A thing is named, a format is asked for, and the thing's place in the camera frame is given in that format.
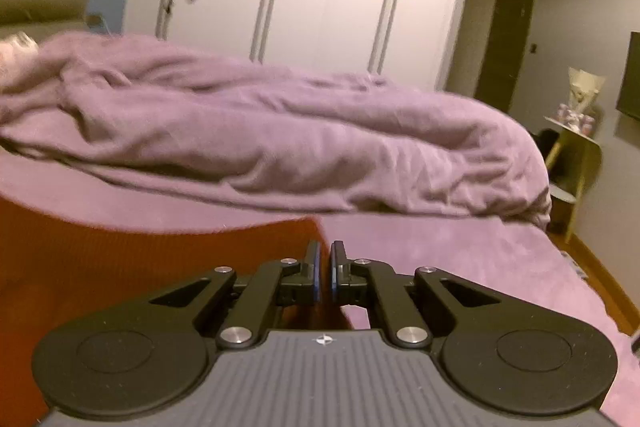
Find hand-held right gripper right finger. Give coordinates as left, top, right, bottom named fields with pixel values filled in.
left=328, top=240, right=502, bottom=349

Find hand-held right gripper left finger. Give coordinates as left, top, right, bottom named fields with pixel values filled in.
left=149, top=240, right=322, bottom=349

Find brown knit cardigan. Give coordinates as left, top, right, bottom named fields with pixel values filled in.
left=0, top=195, right=359, bottom=427

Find crumpled purple duvet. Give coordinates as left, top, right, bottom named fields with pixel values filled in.
left=0, top=32, right=554, bottom=226

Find purple bed sheet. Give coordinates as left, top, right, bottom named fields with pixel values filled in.
left=0, top=152, right=640, bottom=360

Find black dark object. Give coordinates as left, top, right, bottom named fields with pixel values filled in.
left=531, top=129, right=561, bottom=166

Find yellow side table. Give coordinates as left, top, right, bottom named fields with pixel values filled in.
left=542, top=114, right=604, bottom=244

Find dark room door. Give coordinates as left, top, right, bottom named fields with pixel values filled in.
left=474, top=0, right=537, bottom=114

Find small pink figurines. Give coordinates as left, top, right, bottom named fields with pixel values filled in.
left=557, top=104, right=596, bottom=134

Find cream paper-wrapped bouquet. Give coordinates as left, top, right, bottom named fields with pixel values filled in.
left=567, top=67, right=606, bottom=116

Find white plush toy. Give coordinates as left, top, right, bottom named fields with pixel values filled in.
left=0, top=33, right=39, bottom=78

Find green upholstered headboard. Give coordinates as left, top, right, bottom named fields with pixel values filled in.
left=0, top=0, right=109, bottom=40

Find black wall television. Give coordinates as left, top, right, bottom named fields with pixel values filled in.
left=615, top=31, right=640, bottom=121

